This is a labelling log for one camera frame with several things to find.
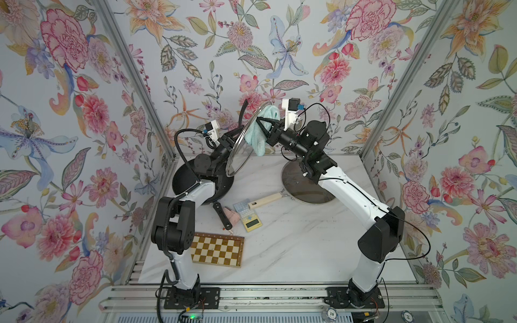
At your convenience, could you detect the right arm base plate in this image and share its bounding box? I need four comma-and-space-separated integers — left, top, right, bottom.
324, 287, 386, 310

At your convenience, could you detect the yellow blue calculator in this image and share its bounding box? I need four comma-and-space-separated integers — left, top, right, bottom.
233, 199, 263, 232

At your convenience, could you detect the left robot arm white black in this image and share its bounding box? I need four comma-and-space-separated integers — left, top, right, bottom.
151, 128, 242, 292

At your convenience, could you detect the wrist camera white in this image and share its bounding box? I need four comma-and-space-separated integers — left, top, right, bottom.
203, 120, 220, 147
281, 98, 301, 131

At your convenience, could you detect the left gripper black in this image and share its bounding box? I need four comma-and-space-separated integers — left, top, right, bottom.
208, 131, 247, 177

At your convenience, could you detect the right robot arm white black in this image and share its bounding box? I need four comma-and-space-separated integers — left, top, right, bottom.
253, 117, 405, 302

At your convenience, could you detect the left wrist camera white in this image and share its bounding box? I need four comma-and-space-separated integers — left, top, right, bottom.
203, 120, 220, 147

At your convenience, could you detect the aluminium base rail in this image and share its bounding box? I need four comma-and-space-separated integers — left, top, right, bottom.
99, 283, 443, 313

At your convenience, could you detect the brown frying pan cream handle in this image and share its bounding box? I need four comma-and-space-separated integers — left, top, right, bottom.
248, 161, 335, 209

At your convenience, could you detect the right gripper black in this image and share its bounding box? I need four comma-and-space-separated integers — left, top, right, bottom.
260, 118, 315, 167

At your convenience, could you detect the light green cleaning cloth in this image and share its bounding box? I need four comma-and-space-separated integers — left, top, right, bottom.
244, 105, 280, 156

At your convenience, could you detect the pink small object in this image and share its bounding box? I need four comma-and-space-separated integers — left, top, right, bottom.
223, 207, 241, 227

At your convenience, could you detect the glass wok lid black handle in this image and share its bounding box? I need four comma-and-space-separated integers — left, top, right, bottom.
225, 102, 271, 177

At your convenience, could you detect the black wok with handle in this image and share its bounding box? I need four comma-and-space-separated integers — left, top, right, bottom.
172, 154, 234, 230

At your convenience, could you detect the wooden chessboard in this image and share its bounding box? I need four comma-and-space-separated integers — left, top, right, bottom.
191, 232, 245, 268

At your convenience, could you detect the black corrugated cable hose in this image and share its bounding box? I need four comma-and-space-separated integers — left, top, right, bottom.
156, 128, 211, 323

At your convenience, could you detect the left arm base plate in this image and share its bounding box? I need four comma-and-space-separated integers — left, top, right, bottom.
164, 287, 221, 310

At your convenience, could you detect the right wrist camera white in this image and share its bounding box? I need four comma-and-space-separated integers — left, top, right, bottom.
281, 98, 301, 131

